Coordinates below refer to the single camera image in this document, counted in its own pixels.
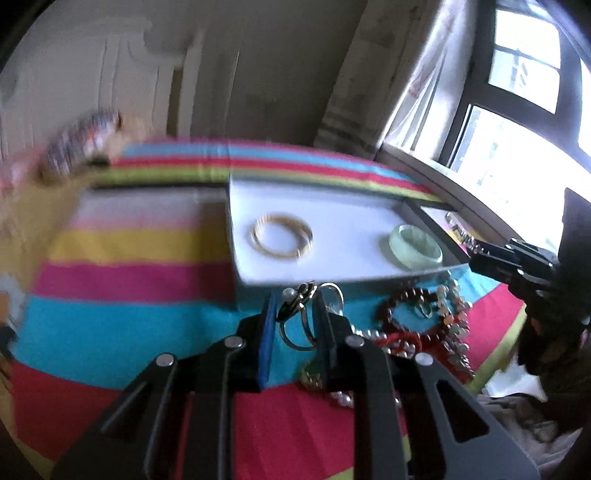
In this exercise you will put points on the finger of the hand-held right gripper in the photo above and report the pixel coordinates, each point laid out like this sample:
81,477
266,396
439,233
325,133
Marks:
517,251
503,272

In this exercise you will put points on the person's right forearm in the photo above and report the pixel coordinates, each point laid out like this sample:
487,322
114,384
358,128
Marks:
558,369

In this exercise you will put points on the white jewelry tray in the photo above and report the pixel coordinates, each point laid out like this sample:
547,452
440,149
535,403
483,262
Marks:
332,221

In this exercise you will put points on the thin gold bangle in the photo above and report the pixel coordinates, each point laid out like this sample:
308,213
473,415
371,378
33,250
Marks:
258,242

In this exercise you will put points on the dark framed window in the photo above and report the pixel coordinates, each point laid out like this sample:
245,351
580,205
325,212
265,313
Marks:
521,106

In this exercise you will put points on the white sheer curtain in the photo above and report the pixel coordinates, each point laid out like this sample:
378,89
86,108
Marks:
429,74

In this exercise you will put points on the white windowsill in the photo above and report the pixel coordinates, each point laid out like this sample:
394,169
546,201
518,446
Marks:
438,173

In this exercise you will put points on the green jade bangle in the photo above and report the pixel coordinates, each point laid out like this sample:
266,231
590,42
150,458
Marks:
397,249

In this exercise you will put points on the round patterned cushion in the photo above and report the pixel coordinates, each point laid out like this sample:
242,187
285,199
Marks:
78,143

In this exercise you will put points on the beige striped curtain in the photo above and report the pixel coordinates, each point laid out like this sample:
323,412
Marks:
360,78

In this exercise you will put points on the yellow cartoon print quilt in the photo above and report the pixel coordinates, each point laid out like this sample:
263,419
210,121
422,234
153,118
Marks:
32,230

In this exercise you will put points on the beige plaid cloth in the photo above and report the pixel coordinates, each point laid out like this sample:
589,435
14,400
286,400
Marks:
517,415

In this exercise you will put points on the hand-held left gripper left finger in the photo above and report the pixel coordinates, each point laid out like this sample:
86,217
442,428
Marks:
265,344

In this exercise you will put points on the silver pearl brooch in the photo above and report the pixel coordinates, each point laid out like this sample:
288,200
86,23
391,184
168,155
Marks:
461,230

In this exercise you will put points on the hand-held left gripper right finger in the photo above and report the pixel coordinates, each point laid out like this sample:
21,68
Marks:
321,339

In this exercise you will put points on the colourful striped blanket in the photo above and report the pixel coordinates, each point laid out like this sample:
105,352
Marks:
138,318

